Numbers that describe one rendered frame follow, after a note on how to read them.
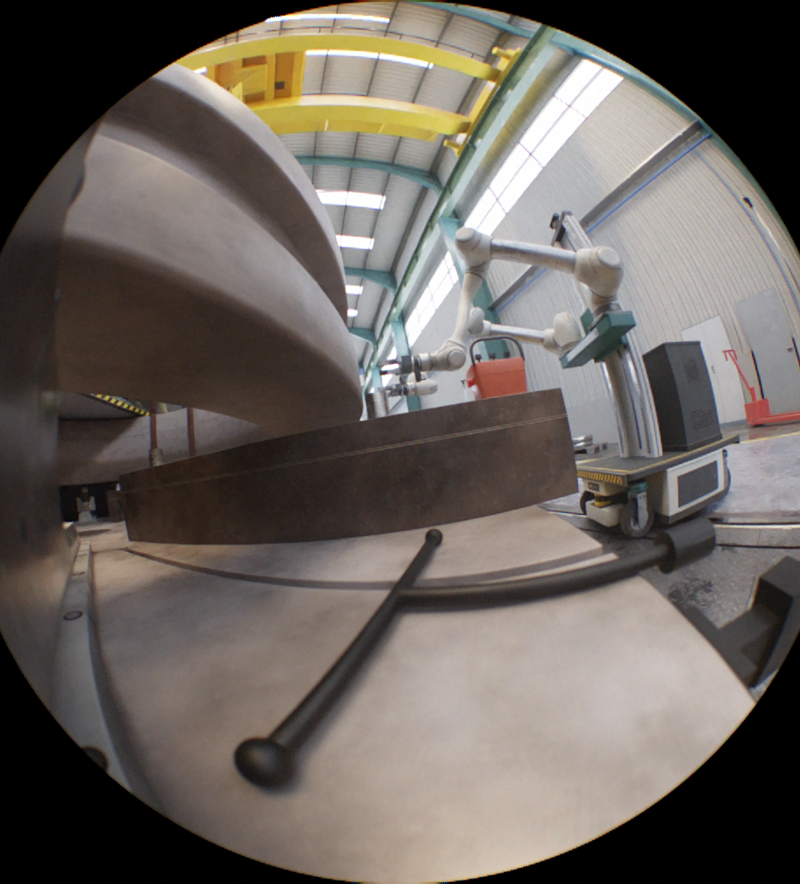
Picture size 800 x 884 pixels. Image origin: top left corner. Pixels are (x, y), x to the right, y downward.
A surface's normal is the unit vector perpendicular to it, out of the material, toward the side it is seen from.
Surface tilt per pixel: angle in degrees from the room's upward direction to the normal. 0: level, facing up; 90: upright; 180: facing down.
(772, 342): 90
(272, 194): 180
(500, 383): 97
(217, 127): 180
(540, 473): 90
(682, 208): 90
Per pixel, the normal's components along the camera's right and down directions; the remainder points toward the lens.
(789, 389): -0.95, 0.15
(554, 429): -0.07, -0.07
